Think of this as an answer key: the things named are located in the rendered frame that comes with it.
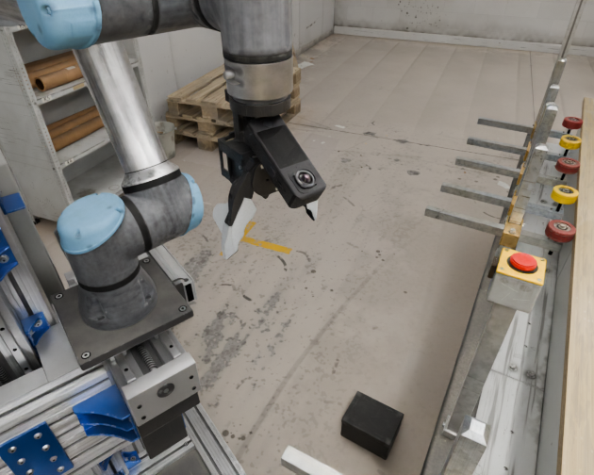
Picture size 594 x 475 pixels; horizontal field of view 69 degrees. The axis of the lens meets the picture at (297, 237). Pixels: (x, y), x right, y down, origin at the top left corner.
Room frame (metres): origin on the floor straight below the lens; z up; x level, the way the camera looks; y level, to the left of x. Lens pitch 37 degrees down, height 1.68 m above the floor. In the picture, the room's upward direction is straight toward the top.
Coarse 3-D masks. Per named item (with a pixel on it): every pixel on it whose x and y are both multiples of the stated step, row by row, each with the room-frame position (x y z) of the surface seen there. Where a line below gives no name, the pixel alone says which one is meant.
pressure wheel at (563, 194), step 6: (558, 186) 1.34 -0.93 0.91; (564, 186) 1.34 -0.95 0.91; (552, 192) 1.32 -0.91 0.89; (558, 192) 1.30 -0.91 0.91; (564, 192) 1.30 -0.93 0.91; (570, 192) 1.30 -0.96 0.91; (576, 192) 1.29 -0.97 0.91; (552, 198) 1.31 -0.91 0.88; (558, 198) 1.29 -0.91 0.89; (564, 198) 1.28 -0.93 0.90; (570, 198) 1.27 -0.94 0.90; (576, 198) 1.28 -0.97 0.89; (558, 204) 1.31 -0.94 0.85; (564, 204) 1.27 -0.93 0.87; (570, 204) 1.27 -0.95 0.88; (558, 210) 1.30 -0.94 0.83
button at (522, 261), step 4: (512, 256) 0.55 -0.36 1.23; (516, 256) 0.55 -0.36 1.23; (520, 256) 0.55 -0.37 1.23; (524, 256) 0.55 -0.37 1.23; (528, 256) 0.55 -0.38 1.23; (532, 256) 0.55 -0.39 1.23; (512, 260) 0.54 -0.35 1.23; (516, 260) 0.54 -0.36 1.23; (520, 260) 0.54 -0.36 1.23; (524, 260) 0.54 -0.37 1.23; (528, 260) 0.54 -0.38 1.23; (532, 260) 0.54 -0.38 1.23; (512, 264) 0.54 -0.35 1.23; (516, 264) 0.53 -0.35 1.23; (520, 264) 0.53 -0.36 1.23; (524, 264) 0.53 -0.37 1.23; (528, 264) 0.53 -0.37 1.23; (532, 264) 0.53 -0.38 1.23; (536, 264) 0.53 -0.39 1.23; (520, 268) 0.53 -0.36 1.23; (524, 268) 0.52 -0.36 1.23; (528, 268) 0.52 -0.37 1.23; (532, 268) 0.52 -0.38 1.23
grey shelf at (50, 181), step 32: (0, 32) 2.25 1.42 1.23; (0, 64) 2.28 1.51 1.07; (0, 96) 2.32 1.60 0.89; (32, 96) 2.25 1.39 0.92; (64, 96) 2.92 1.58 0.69; (0, 128) 2.37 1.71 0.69; (32, 128) 2.26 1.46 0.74; (32, 160) 2.30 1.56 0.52; (64, 160) 2.32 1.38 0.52; (96, 160) 3.01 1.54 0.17; (32, 192) 2.35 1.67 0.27; (64, 192) 2.24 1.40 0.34; (96, 192) 2.58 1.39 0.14
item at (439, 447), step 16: (512, 192) 1.64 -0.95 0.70; (496, 240) 1.29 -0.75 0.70; (480, 288) 1.04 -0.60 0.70; (480, 304) 0.96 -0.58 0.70; (480, 320) 0.89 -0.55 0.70; (464, 336) 0.83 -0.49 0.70; (480, 336) 0.83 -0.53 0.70; (464, 352) 0.77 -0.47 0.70; (464, 368) 0.72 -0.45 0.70; (448, 400) 0.63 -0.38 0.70; (432, 448) 0.50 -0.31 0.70; (448, 448) 0.50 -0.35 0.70; (432, 464) 0.47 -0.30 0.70
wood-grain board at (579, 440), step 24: (576, 216) 1.17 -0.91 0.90; (576, 240) 1.03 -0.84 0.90; (576, 264) 0.92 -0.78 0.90; (576, 288) 0.82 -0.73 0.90; (576, 312) 0.74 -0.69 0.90; (576, 336) 0.66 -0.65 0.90; (576, 360) 0.59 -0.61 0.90; (576, 384) 0.53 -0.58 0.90; (576, 408) 0.48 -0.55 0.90; (576, 432) 0.43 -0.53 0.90; (576, 456) 0.38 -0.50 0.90
